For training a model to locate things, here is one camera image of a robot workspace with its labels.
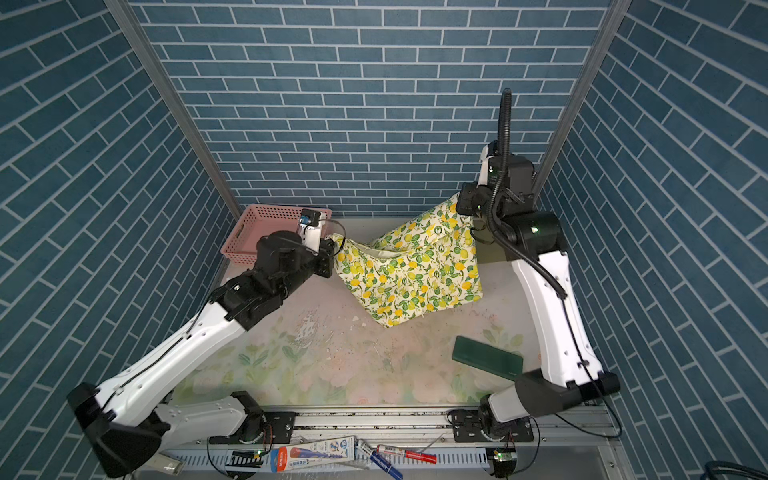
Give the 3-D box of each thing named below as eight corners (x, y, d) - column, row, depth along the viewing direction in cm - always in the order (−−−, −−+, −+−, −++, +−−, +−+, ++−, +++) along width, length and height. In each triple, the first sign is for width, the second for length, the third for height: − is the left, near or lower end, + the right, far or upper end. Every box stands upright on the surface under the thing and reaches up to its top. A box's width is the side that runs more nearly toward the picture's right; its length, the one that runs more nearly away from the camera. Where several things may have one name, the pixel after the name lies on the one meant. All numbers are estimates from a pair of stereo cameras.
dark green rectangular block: (449, 358, 88) (450, 355, 86) (454, 336, 92) (456, 333, 90) (518, 383, 84) (521, 381, 82) (521, 359, 88) (523, 356, 86)
